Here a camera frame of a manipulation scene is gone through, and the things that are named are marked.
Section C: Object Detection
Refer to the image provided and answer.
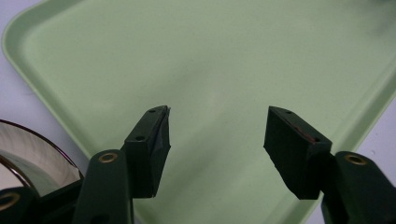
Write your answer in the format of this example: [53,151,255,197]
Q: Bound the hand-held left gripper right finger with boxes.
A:
[262,105,396,224]

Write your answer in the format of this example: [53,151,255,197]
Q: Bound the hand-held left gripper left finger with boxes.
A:
[72,105,172,224]

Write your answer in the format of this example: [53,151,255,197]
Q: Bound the shiny metal bowl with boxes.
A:
[0,119,84,198]

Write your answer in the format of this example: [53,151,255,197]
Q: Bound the light green plastic tray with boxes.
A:
[1,0,396,224]

